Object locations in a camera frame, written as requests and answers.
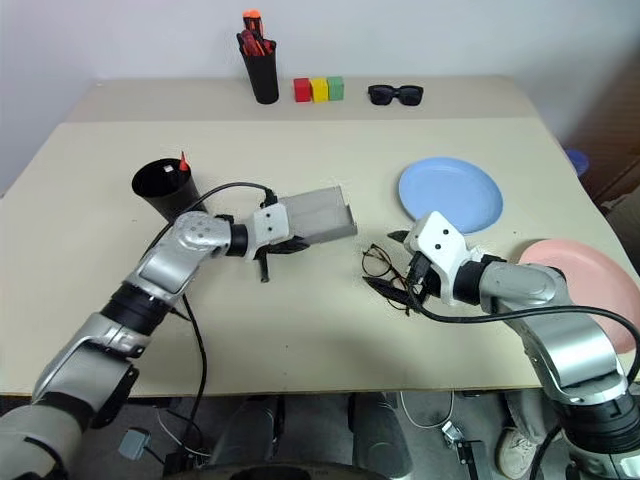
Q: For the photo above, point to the metal floor clamp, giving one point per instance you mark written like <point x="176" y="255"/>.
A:
<point x="457" y="437"/>

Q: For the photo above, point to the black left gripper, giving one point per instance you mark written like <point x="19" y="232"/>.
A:
<point x="265" y="267"/>

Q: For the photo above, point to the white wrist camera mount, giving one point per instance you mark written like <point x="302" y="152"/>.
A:
<point x="270" y="225"/>
<point x="440" y="240"/>

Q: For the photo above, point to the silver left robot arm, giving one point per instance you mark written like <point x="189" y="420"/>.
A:
<point x="165" y="260"/>

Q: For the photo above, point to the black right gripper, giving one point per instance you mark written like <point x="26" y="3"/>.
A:
<point x="420" y="277"/>

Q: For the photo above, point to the blue round container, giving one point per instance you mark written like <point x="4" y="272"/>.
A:
<point x="579" y="161"/>

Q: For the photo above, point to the gray glasses case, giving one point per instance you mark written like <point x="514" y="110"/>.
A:
<point x="320" y="217"/>

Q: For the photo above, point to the red black tool bundle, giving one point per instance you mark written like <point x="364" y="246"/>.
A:
<point x="255" y="46"/>

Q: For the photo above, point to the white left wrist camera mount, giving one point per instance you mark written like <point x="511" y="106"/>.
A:
<point x="270" y="225"/>

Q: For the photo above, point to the red marker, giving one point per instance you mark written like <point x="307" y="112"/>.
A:
<point x="184" y="162"/>

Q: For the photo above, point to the short black cup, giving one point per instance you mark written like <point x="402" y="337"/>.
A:
<point x="155" y="195"/>

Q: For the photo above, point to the green wooden block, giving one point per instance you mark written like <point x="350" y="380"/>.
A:
<point x="335" y="88"/>

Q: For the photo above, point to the red wooden block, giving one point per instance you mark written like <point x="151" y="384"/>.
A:
<point x="302" y="91"/>

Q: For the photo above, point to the tall black cup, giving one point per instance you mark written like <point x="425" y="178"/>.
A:
<point x="264" y="75"/>

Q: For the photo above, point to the small gray floor box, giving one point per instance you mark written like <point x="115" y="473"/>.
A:
<point x="134" y="444"/>

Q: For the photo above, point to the pink plate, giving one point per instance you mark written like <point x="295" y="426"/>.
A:
<point x="600" y="280"/>

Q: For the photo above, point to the black sunglasses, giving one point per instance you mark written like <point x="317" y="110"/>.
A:
<point x="385" y="95"/>

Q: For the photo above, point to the thin brown frame eyeglasses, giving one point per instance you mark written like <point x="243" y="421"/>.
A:
<point x="374" y="253"/>

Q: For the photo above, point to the gray trouser leg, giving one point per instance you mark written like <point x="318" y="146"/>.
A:
<point x="527" y="412"/>

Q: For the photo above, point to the brown wooden furniture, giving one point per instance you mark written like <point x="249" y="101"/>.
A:
<point x="617" y="185"/>

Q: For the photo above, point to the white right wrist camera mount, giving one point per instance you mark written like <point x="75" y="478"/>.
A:
<point x="440" y="240"/>

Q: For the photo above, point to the gray rounded leg shape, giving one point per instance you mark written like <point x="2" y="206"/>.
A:
<point x="380" y="432"/>
<point x="245" y="430"/>

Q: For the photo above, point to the blue plate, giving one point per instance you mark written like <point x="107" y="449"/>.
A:
<point x="450" y="190"/>

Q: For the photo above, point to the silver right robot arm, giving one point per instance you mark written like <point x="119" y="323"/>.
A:
<point x="565" y="340"/>

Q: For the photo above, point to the white sneaker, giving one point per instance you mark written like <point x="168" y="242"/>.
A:
<point x="517" y="452"/>

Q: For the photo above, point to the yellow wooden block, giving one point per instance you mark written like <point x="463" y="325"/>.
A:
<point x="319" y="90"/>

